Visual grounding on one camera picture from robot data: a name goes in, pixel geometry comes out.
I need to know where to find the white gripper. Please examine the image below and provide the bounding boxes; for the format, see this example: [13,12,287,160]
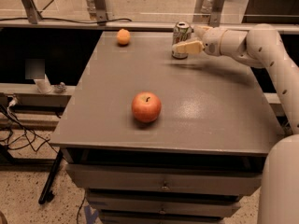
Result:
[172,25,226,56]

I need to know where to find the green white 7up can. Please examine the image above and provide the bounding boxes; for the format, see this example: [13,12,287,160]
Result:
[172,21,192,59]

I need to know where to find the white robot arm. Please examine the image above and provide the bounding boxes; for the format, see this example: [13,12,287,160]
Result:
[172,23,299,224]

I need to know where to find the red apple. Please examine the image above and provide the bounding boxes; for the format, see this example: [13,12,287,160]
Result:
[131,91,162,123]

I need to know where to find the orange fruit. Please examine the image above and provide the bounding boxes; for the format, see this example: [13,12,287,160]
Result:
[117,29,131,46]

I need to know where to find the grey drawer cabinet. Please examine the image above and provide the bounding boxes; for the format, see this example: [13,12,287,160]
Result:
[50,32,283,224]

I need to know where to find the small grey metal object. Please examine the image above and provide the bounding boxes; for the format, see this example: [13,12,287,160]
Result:
[54,82,66,93]

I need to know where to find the white soap pump bottle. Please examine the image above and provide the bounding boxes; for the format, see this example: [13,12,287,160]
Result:
[35,75,52,94]

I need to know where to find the black metal leg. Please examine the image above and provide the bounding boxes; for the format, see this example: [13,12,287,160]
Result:
[38,150,64,204]

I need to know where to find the grey metal bracket right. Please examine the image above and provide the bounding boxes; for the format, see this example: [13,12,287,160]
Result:
[208,0,225,27]

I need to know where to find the grey metal bracket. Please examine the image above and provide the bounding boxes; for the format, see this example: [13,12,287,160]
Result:
[93,0,107,22]
[21,0,41,24]
[208,0,225,27]

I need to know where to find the grey metal bracket middle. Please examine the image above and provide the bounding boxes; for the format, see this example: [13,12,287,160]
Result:
[93,0,107,22]

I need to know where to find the grey metal bracket left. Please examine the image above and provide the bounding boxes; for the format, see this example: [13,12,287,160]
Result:
[21,0,41,24]

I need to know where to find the black cable on ledge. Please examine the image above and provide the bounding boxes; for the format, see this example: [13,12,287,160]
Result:
[0,16,133,26]

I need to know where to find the black floor cables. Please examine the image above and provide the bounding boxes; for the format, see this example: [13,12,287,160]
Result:
[0,96,60,156]

